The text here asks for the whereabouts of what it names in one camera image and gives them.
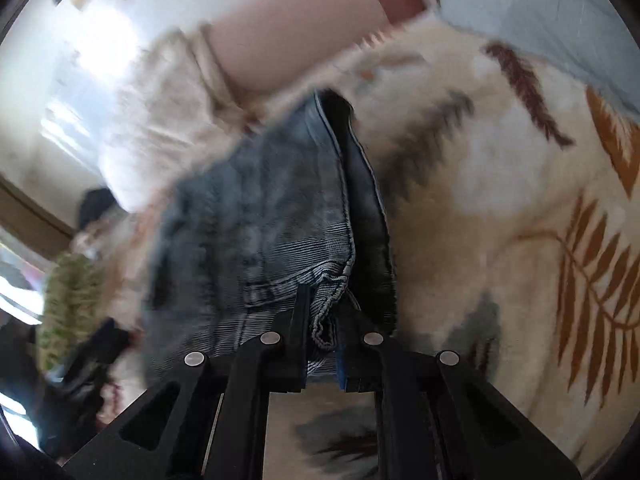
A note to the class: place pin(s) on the wooden door frame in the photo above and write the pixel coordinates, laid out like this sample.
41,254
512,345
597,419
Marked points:
30,210

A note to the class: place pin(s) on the blue denim pants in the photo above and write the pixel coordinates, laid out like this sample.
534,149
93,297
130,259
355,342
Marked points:
285,230

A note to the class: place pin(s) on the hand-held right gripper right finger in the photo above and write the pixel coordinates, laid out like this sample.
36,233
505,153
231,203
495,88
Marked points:
350,355

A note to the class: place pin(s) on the green patterned cloth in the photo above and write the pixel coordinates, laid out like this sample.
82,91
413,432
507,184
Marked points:
70,300

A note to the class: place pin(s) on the cream floral pillow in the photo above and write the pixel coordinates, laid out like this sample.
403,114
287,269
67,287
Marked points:
170,120

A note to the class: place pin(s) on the light blue bed sheet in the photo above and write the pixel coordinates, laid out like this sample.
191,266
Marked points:
540,15

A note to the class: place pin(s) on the cream leaf-patterned blanket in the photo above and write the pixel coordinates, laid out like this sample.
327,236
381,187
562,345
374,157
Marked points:
500,220

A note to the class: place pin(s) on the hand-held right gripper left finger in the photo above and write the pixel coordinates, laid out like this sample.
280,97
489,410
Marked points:
299,340

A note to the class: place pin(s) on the dark cloth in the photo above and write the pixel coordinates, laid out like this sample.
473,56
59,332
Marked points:
95,207

